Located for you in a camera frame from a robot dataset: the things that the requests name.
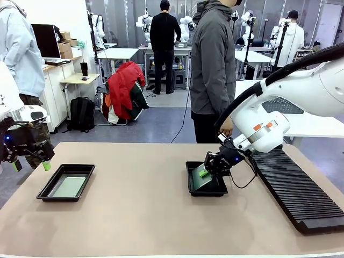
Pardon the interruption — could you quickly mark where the white cabinet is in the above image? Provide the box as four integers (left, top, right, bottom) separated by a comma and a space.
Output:
42, 58, 76, 133

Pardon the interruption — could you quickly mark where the black floor cable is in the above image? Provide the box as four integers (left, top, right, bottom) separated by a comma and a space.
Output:
168, 67, 191, 144

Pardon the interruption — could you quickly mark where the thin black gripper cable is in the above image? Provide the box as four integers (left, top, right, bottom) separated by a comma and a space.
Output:
229, 154, 259, 189

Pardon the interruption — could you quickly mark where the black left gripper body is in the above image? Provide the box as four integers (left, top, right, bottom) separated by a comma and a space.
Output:
0, 118, 41, 162

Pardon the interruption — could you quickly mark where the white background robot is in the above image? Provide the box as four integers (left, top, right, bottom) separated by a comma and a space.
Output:
240, 10, 256, 45
179, 15, 196, 44
135, 10, 154, 43
90, 13, 106, 47

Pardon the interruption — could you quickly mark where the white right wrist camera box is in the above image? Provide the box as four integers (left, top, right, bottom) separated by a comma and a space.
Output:
217, 133, 249, 148

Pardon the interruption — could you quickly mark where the white side table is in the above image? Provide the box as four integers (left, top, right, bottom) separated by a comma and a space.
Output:
234, 80, 344, 147

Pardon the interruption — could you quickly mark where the person in grey jacket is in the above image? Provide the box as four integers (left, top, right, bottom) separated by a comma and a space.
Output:
190, 0, 244, 144

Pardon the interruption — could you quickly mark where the wooden shelf unit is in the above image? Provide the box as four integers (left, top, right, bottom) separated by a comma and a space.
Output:
295, 48, 314, 63

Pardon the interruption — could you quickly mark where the person in white hoodie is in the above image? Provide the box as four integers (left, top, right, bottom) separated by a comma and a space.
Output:
270, 10, 305, 79

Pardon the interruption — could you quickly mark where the grey step stool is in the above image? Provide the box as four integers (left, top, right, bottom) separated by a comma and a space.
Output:
171, 70, 188, 90

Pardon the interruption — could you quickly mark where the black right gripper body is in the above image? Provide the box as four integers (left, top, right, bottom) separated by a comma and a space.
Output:
211, 139, 246, 178

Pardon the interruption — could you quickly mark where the green circuit board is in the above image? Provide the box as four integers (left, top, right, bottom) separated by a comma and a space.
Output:
49, 176, 90, 199
191, 162, 213, 191

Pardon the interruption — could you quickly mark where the black backpack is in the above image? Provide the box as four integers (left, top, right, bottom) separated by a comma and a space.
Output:
62, 96, 96, 134

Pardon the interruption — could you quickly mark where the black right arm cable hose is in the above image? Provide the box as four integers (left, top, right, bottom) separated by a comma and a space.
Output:
213, 41, 344, 135

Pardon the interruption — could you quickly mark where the grey mesh basket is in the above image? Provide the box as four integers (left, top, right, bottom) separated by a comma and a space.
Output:
261, 96, 305, 114

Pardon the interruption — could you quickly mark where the black slotted board rack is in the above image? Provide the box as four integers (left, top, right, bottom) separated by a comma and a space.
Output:
252, 146, 344, 236

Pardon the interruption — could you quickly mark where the long white background table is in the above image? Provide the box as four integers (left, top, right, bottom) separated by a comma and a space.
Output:
234, 49, 276, 81

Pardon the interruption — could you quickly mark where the person in pale blue jacket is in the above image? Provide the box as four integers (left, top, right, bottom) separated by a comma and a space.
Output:
0, 0, 52, 170

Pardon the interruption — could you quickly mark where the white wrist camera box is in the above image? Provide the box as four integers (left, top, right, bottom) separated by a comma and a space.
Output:
217, 133, 249, 148
19, 104, 49, 122

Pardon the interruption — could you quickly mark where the dark green garment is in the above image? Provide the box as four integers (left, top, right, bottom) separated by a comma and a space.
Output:
130, 80, 150, 121

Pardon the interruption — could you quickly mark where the black tripod stand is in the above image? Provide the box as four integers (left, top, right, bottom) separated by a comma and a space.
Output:
270, 23, 291, 78
242, 18, 256, 81

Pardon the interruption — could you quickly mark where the black ESD tray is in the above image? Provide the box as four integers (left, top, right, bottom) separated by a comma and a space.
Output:
185, 161, 228, 198
35, 163, 96, 203

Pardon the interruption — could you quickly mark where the black pole stand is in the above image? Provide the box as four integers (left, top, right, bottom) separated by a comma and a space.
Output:
87, 10, 101, 66

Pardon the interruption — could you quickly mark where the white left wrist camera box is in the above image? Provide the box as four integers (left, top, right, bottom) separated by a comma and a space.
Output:
19, 104, 49, 122

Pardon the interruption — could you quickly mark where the red jacket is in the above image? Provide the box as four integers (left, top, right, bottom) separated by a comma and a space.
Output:
107, 61, 146, 121

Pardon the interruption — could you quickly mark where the small beige table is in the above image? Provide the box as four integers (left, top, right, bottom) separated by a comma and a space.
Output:
59, 73, 101, 109

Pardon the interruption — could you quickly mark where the person in black clothes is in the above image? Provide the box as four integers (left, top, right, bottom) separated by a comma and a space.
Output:
149, 0, 182, 95

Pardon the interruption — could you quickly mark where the black monitor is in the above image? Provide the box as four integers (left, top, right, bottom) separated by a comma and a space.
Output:
31, 24, 62, 60

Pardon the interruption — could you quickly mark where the grey jacket person's hand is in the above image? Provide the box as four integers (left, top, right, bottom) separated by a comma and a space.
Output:
219, 116, 234, 137

